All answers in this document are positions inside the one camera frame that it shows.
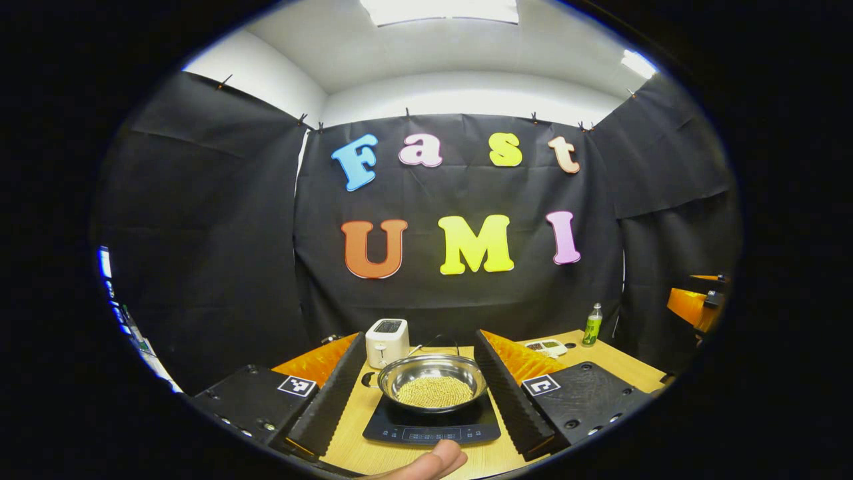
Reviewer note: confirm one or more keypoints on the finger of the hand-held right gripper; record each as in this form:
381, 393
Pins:
686, 306

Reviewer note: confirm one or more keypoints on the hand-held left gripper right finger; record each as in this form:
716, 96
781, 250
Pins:
506, 400

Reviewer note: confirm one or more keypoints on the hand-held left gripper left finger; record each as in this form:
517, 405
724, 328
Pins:
330, 400

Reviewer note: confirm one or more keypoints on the black induction cooktop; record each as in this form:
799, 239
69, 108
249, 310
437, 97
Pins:
400, 423

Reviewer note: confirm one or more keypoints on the steel pot with soybeans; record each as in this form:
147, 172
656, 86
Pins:
433, 373

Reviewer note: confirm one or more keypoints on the white divided bean plate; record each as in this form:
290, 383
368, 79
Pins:
546, 346

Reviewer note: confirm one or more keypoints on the white toaster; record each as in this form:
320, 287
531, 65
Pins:
386, 343

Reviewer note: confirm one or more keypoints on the green tea bottle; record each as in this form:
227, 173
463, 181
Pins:
592, 330

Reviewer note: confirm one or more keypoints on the black backdrop cloth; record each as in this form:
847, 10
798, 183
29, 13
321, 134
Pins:
453, 193

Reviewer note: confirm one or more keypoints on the small ceiling light panel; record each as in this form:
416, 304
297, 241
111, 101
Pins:
638, 64

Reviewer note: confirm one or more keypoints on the large ceiling light panel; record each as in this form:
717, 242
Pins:
440, 10

